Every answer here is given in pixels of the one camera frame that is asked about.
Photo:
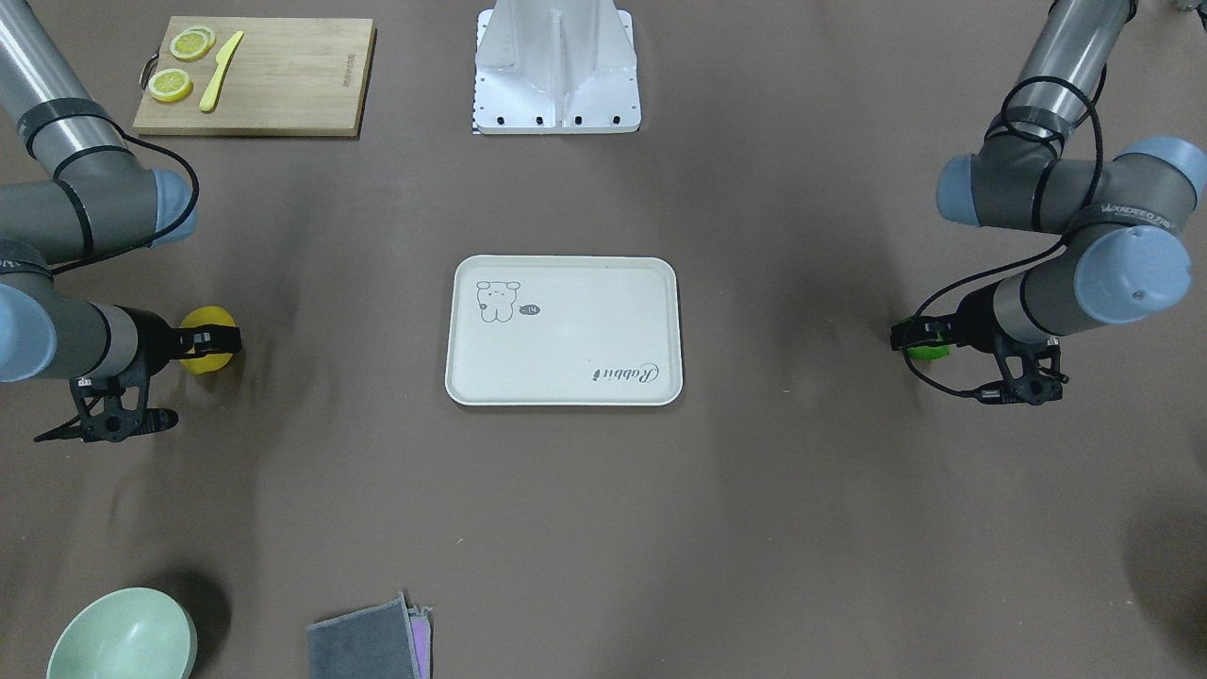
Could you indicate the cream rabbit tray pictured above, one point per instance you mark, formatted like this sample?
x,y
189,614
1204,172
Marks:
x,y
564,331

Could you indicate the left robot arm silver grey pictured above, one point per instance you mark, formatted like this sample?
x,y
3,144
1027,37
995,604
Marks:
x,y
1119,221

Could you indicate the yellow lemon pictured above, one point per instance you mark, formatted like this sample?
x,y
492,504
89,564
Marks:
x,y
215,339

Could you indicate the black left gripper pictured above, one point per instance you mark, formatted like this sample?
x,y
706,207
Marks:
x,y
971,318

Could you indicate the lemon slice near handle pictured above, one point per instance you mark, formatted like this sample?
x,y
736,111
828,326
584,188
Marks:
x,y
169,85

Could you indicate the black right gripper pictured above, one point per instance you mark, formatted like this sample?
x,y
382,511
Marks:
x,y
149,338

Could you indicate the mint green bowl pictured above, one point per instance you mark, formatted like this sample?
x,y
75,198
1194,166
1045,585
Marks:
x,y
128,633

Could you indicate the wooden cutting board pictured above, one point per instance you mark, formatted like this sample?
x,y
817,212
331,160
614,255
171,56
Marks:
x,y
289,77

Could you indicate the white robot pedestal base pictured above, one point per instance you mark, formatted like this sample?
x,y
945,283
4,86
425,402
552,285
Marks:
x,y
555,68

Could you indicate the green lime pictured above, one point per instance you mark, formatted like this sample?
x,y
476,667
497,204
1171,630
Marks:
x,y
930,351

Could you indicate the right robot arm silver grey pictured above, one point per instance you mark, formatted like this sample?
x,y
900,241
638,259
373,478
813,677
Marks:
x,y
97,203

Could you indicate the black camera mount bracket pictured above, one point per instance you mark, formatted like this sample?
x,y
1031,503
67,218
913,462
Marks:
x,y
111,410
1030,373

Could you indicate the grey folded cloth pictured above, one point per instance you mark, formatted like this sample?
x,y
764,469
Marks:
x,y
391,640

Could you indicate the yellow plastic knife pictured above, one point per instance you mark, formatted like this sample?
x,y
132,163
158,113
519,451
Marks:
x,y
214,88

